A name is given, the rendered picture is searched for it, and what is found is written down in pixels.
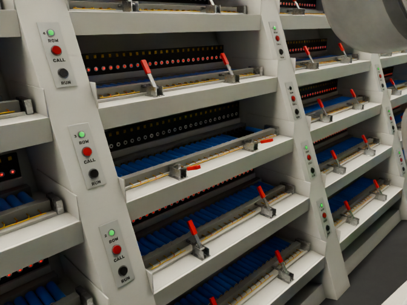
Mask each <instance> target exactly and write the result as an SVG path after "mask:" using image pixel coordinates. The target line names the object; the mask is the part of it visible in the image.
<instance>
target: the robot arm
mask: <svg viewBox="0 0 407 305"><path fill-rule="evenodd" d="M322 5H323V10H324V12H325V16H326V18H327V21H328V23H329V25H330V27H331V29H332V30H333V32H334V33H335V34H336V36H337V37H338V38H339V39H340V40H341V41H342V42H344V43H345V44H346V45H348V46H350V47H351V48H353V49H355V50H358V51H361V52H365V53H375V54H382V53H392V52H396V51H402V50H407V0H322ZM402 142H403V150H404V154H405V160H406V167H407V108H406V110H405V111H404V113H403V116H402Z"/></svg>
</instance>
